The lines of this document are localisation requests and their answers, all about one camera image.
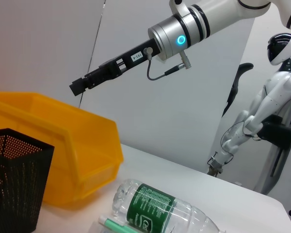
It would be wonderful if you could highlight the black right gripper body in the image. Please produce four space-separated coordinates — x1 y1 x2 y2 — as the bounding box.
113 39 161 73

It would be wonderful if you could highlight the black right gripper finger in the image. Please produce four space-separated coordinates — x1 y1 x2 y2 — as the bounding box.
83 58 118 80
69 65 122 97

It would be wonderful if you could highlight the clear water bottle green label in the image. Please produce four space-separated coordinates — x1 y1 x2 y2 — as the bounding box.
111 179 227 233

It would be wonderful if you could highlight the black mesh pen holder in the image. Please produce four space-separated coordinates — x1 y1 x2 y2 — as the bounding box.
0 128 55 233

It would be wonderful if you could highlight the mint green pen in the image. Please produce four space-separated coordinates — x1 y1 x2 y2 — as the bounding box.
98 215 136 233

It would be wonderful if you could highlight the yellow plastic storage bin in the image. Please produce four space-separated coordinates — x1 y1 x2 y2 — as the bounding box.
0 91 125 210

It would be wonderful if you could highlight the white humanoid robot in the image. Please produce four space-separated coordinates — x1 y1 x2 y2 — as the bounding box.
207 33 291 177

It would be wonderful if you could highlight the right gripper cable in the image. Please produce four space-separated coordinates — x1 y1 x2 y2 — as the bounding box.
143 46 193 81

